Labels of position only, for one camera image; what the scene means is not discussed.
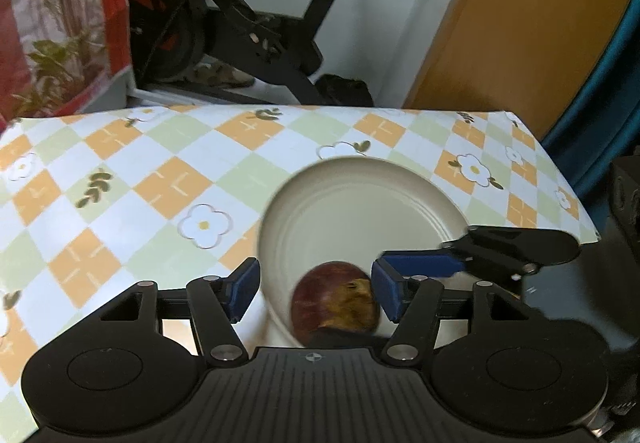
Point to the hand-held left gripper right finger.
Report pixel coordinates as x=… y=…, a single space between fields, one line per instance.
x=386 y=290

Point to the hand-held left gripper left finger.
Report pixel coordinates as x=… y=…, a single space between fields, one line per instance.
x=244 y=290

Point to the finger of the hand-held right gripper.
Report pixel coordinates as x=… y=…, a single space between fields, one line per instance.
x=422 y=264

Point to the dark red mangosteen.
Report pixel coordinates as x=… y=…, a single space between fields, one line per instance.
x=315 y=298

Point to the beige round plate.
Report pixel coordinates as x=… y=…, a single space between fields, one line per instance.
x=350 y=213

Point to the blue curtain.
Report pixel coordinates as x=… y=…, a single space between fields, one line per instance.
x=610 y=113

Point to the checkered floral tablecloth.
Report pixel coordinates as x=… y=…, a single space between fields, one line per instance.
x=125 y=203

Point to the dark floor object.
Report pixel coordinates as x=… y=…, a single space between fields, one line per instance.
x=347 y=90

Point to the brown slipper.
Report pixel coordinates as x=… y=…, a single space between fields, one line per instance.
x=225 y=75

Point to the wooden door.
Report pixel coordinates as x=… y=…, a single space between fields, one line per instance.
x=500 y=23

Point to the black exercise bike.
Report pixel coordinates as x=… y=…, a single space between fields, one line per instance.
x=280 y=38

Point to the printed red backdrop cloth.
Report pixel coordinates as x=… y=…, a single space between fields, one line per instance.
x=60 y=23

